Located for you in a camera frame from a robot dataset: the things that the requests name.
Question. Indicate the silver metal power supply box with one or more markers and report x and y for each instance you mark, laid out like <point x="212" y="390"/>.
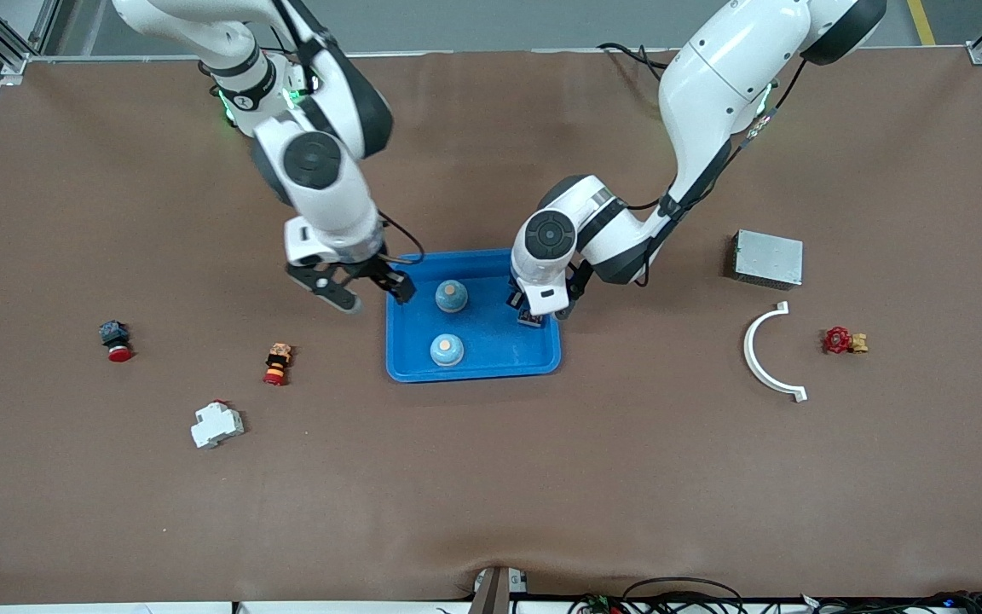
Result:
<point x="768" y="258"/>

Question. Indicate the blue bell with orange button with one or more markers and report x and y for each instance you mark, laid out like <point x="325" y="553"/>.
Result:
<point x="451" y="296"/>

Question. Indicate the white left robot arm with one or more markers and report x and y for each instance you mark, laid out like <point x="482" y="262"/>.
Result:
<point x="713" y="85"/>

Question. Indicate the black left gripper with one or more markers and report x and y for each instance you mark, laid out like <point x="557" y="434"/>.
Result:
<point x="528" y="313"/>

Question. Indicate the blue plastic tray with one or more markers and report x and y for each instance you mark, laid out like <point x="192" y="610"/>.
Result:
<point x="491" y="341"/>

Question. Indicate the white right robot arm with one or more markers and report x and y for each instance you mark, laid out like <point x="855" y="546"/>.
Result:
<point x="320" y="196"/>

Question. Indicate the black switch with red mushroom button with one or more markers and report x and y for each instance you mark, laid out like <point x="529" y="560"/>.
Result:
<point x="116" y="339"/>

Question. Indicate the black striped capacitor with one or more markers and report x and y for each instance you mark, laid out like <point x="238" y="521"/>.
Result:
<point x="530" y="320"/>

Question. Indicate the white curved plastic bracket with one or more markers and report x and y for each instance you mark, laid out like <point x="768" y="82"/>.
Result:
<point x="755" y="362"/>

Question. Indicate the blue bell with white button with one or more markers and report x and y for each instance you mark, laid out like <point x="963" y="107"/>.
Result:
<point x="447" y="350"/>

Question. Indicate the orange and red push button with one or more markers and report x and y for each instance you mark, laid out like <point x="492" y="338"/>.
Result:
<point x="278" y="362"/>

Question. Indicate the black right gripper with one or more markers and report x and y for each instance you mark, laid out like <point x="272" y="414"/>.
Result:
<point x="381" y="272"/>

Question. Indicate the brass valve with red handwheel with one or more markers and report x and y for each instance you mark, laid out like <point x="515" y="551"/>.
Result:
<point x="837" y="339"/>

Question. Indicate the white circuit breaker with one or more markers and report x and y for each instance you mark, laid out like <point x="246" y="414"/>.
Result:
<point x="216" y="424"/>

